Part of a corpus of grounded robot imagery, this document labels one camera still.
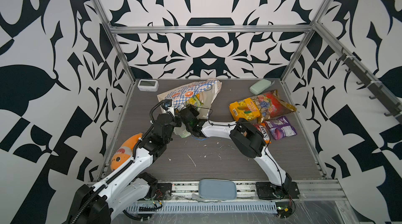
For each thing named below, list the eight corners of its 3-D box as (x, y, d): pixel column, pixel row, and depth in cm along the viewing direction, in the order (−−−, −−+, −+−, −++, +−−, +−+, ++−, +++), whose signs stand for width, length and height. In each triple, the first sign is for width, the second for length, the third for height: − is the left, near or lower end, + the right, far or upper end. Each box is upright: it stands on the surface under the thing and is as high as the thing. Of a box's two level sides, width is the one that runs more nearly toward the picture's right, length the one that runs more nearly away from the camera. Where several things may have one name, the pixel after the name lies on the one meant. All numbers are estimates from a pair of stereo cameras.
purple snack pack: (274, 141, 92) (276, 138, 90) (263, 123, 100) (265, 120, 97) (295, 134, 95) (298, 132, 92) (283, 118, 102) (286, 114, 99)
